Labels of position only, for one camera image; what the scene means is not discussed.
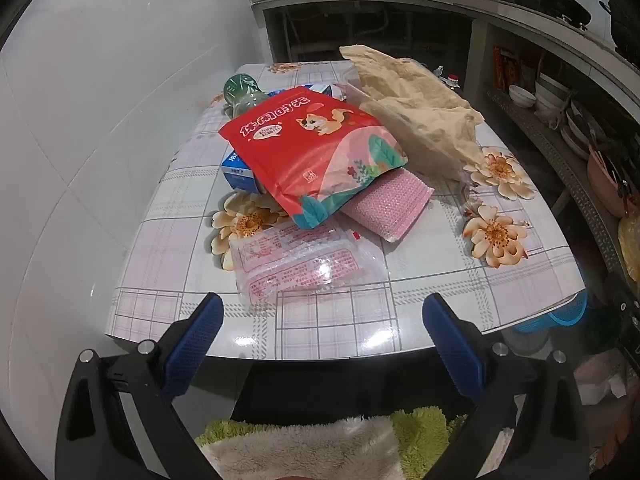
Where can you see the perforated shelf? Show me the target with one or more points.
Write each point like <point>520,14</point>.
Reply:
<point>550,145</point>

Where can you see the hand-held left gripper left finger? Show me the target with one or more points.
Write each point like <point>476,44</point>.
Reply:
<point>195,345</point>

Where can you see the clear wrapper pink print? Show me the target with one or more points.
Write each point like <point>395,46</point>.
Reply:
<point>290,265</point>

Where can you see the pink basin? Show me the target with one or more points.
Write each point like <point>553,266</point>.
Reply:
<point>605,185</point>

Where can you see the red packets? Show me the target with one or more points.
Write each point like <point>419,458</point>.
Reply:
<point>510,67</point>

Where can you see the stack of plates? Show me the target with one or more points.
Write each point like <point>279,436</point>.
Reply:
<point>577,130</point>

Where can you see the pale yellow sack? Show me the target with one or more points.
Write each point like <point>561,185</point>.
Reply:
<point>630,247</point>

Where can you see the pale pink plastic bag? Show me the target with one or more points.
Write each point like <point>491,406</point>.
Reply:
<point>600,377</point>

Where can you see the blue white carton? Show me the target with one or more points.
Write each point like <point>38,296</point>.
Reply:
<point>237,172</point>

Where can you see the green plastic bottle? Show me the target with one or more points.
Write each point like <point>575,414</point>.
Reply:
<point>240,91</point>

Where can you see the grey concrete counter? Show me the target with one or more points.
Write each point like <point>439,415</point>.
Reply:
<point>380,2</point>

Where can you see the plastic oil bottle red cap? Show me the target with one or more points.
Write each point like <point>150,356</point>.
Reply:
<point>453,80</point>

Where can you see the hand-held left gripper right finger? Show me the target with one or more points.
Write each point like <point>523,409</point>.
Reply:
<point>450,345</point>

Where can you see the pink scouring cloth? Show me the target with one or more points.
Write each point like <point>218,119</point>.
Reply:
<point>385,205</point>

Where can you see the white bowl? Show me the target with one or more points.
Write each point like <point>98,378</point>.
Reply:
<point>521,96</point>

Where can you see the red snack bag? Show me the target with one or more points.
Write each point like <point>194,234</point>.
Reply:
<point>310,160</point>

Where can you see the floral tablecloth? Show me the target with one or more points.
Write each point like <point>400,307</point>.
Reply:
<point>425,285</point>

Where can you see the blue plastic basket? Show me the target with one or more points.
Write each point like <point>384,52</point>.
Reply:
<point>565,315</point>

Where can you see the beige bag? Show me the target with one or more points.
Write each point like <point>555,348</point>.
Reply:
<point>420,90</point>

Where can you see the stack of bowls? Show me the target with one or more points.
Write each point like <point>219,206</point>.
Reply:
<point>552,92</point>

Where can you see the clear plastic container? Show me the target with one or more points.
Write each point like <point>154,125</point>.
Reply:
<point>430,147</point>

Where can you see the green white fluffy rug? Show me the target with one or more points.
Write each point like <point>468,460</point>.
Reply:
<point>300,450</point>

